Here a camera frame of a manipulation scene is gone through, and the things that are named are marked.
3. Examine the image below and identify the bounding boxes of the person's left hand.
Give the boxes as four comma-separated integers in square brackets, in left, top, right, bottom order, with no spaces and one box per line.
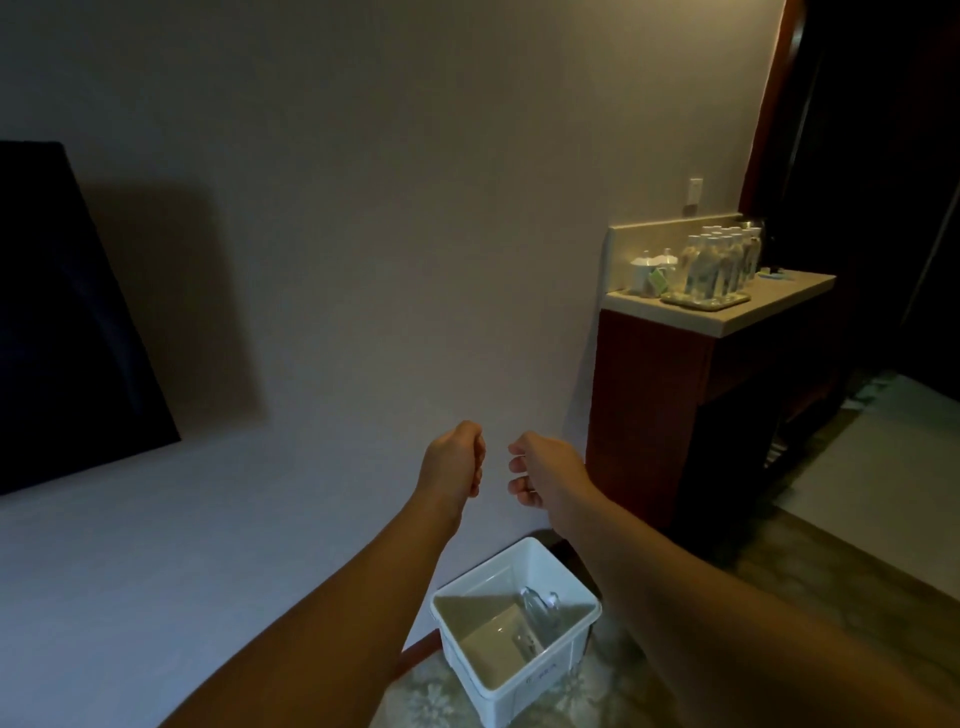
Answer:
[414,420,487,528]

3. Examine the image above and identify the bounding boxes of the person's right hand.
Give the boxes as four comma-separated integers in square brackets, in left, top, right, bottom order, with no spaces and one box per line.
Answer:
[507,431,602,528]

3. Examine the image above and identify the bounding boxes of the person's right forearm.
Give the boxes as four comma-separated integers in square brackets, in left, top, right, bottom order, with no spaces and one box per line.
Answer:
[553,486,960,728]

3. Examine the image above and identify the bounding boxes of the person's left forearm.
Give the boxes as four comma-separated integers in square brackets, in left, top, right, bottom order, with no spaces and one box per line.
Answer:
[159,495,462,728]

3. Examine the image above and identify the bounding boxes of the clear empty plastic bottle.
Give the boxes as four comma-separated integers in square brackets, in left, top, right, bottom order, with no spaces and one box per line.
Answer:
[513,586,563,663]

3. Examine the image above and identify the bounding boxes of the dark red wooden cabinet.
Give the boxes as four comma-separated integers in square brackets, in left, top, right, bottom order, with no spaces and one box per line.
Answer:
[584,213,852,543]

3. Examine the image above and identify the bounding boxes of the white plastic bin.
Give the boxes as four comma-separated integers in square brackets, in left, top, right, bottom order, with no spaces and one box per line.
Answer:
[429,536,604,728]

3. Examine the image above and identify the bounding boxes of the green serving tray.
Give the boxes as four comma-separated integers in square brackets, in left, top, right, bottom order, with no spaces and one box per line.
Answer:
[659,289,752,313]

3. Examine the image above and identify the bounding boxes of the group of clear water bottles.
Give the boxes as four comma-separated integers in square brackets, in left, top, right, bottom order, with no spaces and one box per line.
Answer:
[677,220,765,303]

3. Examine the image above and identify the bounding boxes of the black flat television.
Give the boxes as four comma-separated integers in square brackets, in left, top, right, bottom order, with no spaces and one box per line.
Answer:
[0,140,183,497]

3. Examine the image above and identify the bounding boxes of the dark red wooden door frame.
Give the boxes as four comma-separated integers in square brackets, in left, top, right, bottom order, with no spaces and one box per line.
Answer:
[738,0,810,220]

